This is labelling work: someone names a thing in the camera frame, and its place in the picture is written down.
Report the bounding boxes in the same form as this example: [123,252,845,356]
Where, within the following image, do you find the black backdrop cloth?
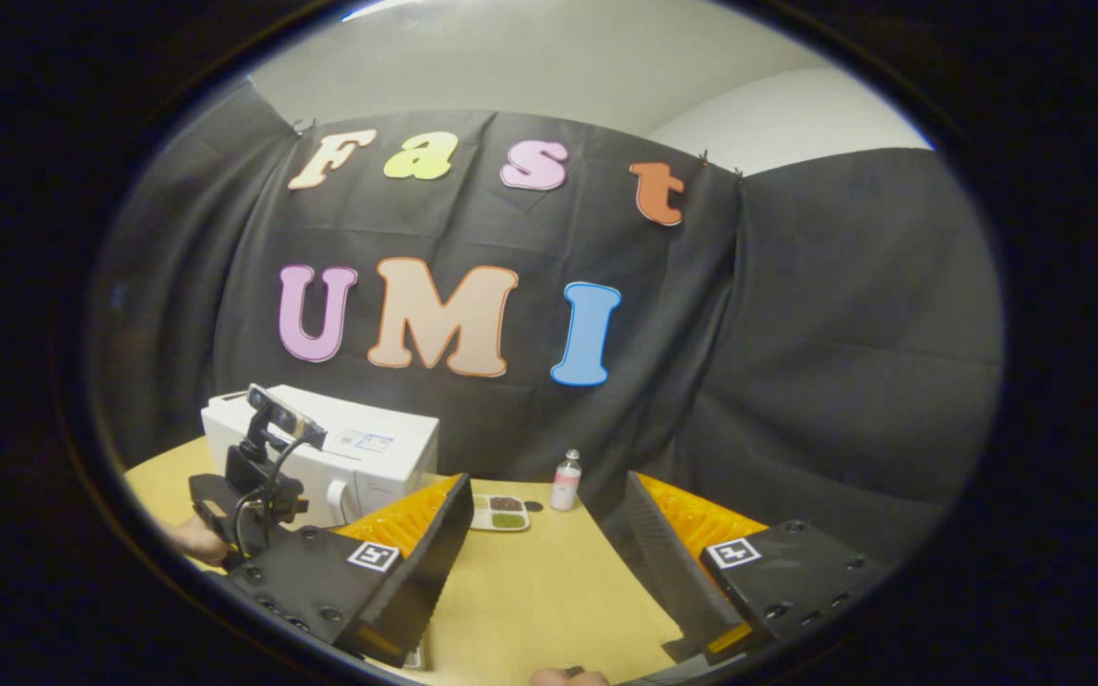
[90,76,1006,563]

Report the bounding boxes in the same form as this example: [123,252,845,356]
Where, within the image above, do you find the white microwave oven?
[201,384,440,530]

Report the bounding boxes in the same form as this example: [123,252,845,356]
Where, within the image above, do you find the small pink white bottle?
[550,449,583,513]

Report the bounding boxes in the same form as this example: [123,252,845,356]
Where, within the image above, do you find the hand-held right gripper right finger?
[623,472,893,666]

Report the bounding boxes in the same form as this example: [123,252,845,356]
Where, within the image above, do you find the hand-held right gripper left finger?
[222,474,476,668]

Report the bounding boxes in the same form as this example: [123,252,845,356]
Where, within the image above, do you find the divided white condiment dish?
[470,494,531,533]

